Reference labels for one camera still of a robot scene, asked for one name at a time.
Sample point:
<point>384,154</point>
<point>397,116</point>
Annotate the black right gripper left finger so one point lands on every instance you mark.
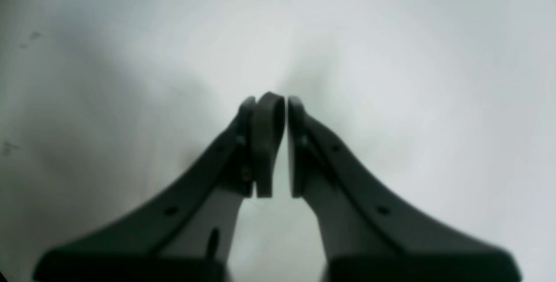
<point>184,234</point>

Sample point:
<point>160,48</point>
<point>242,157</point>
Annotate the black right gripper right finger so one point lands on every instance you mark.
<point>370,234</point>

